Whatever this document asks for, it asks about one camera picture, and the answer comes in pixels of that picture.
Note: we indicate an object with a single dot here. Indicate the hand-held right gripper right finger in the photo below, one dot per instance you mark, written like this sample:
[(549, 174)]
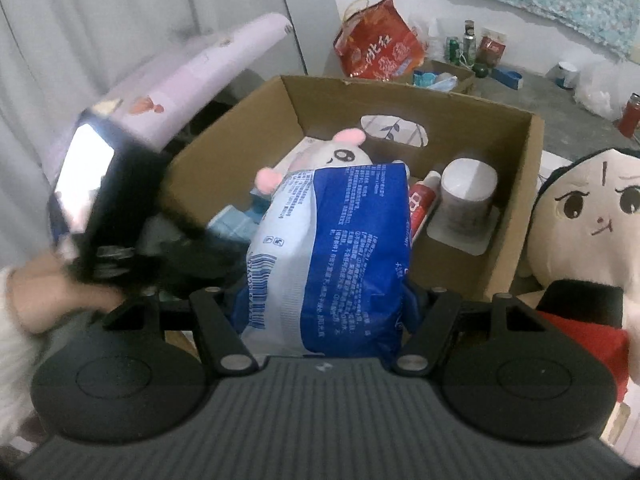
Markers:
[(414, 310)]

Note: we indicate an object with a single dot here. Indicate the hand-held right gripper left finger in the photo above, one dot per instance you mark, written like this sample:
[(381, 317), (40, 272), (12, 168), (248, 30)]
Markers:
[(207, 307)]

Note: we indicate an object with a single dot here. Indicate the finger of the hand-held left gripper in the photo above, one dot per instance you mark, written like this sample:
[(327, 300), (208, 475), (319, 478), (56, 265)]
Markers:
[(215, 260)]

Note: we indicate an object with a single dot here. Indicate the blue white plastic pack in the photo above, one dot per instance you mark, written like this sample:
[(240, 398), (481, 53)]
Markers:
[(330, 260)]

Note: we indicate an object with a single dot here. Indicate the red toothpaste tube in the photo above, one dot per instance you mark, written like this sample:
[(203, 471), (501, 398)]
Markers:
[(422, 210)]

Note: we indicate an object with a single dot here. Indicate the white cylindrical container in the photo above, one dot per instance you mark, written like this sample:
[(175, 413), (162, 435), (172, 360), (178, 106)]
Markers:
[(467, 195)]

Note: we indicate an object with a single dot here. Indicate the brown cardboard box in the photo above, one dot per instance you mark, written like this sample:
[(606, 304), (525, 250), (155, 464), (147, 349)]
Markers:
[(505, 220)]

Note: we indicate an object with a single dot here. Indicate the pink round plush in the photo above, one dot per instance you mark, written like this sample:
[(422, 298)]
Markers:
[(340, 155)]

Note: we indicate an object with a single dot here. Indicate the black-haired doll plush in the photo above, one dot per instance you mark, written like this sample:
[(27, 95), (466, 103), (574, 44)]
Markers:
[(590, 220)]

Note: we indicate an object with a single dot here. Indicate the person's left forearm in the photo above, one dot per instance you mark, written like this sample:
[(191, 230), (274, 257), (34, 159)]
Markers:
[(15, 370)]

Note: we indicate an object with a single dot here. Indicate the person's left hand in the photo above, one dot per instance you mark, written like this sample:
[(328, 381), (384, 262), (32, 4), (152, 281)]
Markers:
[(55, 300)]

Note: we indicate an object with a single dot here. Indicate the table with pink cover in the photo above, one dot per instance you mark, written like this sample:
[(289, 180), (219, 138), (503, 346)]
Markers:
[(190, 75)]

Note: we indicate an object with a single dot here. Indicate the white curtain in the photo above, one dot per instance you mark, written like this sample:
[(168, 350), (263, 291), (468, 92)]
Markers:
[(100, 20)]

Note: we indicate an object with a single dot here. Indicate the small cardboard box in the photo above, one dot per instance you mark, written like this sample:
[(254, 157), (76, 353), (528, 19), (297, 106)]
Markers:
[(460, 80)]

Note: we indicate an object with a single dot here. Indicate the dark green round lid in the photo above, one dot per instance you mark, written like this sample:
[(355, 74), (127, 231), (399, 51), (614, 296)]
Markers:
[(480, 70)]

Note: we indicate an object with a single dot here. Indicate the small blue box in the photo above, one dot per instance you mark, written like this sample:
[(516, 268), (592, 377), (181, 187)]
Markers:
[(507, 78)]

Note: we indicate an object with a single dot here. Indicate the green can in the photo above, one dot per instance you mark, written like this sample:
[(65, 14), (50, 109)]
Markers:
[(453, 50)]

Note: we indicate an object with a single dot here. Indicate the red snack bag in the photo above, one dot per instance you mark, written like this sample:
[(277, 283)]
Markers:
[(380, 45)]

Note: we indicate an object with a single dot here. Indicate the red carton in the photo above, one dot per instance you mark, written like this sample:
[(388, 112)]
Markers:
[(491, 50)]

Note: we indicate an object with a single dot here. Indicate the tall dark bottle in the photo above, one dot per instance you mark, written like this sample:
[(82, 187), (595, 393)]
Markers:
[(469, 42)]

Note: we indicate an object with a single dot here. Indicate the white blue cup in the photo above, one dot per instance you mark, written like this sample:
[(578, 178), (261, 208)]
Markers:
[(568, 75)]

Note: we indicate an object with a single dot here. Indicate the white plastic bag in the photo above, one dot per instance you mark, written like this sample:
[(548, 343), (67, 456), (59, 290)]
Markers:
[(602, 90)]

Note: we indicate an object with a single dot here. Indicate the red thermos bottle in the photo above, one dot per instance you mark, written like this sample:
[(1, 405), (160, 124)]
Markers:
[(630, 115)]

